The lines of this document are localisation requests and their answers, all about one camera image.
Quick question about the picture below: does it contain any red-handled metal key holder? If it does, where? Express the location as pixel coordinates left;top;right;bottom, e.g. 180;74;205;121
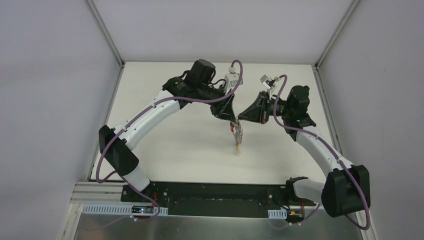
230;119;243;148

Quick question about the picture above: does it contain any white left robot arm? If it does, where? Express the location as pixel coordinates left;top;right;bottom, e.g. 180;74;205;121
97;59;244;203

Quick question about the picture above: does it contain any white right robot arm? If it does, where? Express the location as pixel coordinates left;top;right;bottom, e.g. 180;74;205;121
238;85;371;220

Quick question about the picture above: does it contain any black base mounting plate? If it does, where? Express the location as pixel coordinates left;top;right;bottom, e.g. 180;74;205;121
120;181;315;218

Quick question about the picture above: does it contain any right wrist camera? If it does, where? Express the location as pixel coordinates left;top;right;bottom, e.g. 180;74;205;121
259;74;279;91

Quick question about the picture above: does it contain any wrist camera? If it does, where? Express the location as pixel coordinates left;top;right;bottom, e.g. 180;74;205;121
259;74;279;91
224;66;243;94

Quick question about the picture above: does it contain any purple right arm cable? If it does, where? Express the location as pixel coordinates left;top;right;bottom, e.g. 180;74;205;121
273;74;371;231

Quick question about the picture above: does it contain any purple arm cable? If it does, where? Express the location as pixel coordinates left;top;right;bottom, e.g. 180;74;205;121
273;74;371;231
82;59;244;229

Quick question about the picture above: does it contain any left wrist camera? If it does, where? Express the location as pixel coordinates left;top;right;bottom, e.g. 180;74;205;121
224;66;243;94

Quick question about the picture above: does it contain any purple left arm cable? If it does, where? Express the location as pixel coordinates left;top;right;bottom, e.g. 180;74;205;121
82;59;244;229

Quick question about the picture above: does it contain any aluminium frame rail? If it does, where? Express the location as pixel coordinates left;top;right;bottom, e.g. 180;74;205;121
70;181;124;204

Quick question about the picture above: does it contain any white cable duct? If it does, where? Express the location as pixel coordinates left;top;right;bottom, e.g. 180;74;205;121
81;203;169;217

